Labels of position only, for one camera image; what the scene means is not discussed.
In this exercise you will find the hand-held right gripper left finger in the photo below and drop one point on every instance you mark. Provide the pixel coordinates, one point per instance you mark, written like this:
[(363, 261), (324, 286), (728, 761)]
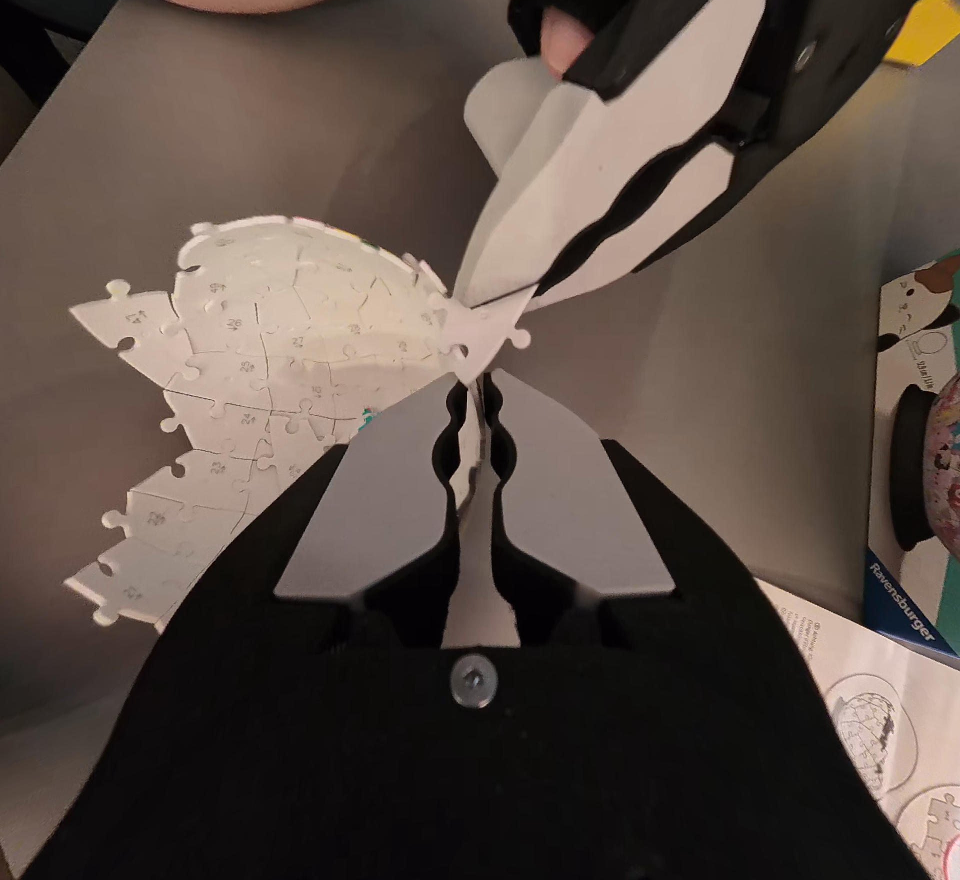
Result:
[(375, 513)]

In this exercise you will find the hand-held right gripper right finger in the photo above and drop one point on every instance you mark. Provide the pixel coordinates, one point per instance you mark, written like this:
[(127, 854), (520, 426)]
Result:
[(574, 513)]

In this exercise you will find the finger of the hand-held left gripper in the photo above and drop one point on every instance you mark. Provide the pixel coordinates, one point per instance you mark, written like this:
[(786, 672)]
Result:
[(675, 213), (600, 168)]

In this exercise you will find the small puzzle piece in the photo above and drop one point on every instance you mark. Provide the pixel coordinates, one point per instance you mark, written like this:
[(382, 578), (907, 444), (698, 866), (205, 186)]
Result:
[(480, 333)]

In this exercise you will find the white half puzzle ball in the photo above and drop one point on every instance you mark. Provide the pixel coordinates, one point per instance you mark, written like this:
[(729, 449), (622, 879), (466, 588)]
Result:
[(262, 340)]

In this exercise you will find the colourful puzzle box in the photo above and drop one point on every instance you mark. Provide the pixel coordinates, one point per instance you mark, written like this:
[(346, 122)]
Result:
[(896, 340)]

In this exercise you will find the yellow plastic bin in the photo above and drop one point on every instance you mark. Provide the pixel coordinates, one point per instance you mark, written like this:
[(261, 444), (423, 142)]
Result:
[(926, 25)]

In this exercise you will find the white instruction leaflet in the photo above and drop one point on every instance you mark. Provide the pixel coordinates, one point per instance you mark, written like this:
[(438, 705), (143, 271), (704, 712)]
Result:
[(862, 670)]

